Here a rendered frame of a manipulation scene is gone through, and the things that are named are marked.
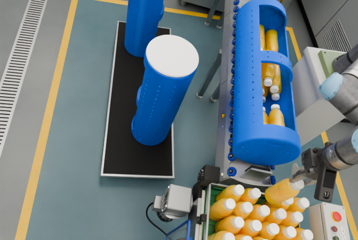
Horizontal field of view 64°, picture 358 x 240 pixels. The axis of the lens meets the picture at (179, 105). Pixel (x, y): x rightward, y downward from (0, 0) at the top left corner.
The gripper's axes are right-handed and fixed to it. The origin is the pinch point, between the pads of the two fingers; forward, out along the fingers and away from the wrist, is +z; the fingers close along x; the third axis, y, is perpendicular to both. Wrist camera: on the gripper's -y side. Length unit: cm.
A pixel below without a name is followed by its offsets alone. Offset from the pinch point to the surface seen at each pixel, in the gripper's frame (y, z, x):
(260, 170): 11.0, 21.5, 3.0
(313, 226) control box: -7.3, 24.6, -21.5
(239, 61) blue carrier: 63, 14, 16
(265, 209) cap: -6.4, 17.5, 3.7
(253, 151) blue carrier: 17.5, 18.0, 8.0
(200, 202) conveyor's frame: -3.1, 36.9, 24.5
